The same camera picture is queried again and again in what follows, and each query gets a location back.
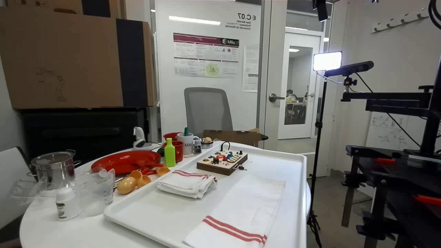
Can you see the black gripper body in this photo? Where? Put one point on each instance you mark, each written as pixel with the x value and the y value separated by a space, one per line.
pixel 322 8

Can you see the small white red-striped towel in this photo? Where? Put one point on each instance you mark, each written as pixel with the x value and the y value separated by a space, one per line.
pixel 187 183

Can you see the large white red-striped towel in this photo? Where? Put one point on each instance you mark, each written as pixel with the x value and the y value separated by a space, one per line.
pixel 249 206

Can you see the white plastic tray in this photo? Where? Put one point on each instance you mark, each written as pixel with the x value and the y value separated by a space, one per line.
pixel 161 215

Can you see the bright LED light panel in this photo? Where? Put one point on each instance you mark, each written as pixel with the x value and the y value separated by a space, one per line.
pixel 329 60

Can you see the white glass door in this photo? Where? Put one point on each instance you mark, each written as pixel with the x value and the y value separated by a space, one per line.
pixel 283 68

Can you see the white paper notice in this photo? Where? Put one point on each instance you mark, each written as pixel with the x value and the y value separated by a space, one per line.
pixel 251 68

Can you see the black light stand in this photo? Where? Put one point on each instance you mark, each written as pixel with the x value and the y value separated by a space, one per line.
pixel 319 137

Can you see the white whiteboard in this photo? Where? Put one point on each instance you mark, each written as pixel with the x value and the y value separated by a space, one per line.
pixel 391 132

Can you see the open brown cardboard box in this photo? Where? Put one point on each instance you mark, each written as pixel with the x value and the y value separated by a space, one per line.
pixel 239 136

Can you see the grey office chair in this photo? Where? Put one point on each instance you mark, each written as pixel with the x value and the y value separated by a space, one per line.
pixel 207 110

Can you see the wooden busy board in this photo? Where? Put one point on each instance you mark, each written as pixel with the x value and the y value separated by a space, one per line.
pixel 225 161

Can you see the teal utensil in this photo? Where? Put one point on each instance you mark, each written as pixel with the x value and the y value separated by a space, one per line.
pixel 187 130

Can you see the small grey shaker jar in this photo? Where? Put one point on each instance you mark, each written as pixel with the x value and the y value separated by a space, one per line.
pixel 198 146

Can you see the red bowl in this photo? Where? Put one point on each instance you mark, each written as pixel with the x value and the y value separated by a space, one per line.
pixel 172 135

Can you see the red mug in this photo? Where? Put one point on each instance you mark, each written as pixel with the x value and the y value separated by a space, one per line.
pixel 180 148

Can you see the green plastic bottle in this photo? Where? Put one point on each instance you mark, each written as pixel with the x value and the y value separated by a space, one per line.
pixel 170 153

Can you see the orange toy food piece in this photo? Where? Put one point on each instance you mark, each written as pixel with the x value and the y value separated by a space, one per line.
pixel 162 169
pixel 140 176
pixel 126 184

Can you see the red plate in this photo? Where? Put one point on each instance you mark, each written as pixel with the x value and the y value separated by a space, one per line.
pixel 125 161

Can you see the large cardboard box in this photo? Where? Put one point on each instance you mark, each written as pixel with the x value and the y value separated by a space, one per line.
pixel 60 59

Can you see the black cabinet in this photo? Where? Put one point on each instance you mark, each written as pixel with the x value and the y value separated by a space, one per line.
pixel 83 132

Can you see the clear plastic bag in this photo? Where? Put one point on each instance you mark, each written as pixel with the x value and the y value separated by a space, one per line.
pixel 97 190

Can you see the clear glass pitcher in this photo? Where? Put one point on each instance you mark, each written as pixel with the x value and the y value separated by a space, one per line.
pixel 56 169

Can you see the small white bottle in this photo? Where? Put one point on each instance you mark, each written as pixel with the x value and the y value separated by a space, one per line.
pixel 68 204

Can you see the black stereo camera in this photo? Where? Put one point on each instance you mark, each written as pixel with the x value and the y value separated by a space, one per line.
pixel 349 68

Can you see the white coat hook rail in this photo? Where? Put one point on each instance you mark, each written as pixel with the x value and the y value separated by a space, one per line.
pixel 400 20

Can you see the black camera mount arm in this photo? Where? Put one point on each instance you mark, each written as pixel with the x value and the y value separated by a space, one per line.
pixel 395 97

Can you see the wall poster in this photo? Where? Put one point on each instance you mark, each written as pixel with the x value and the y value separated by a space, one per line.
pixel 207 55

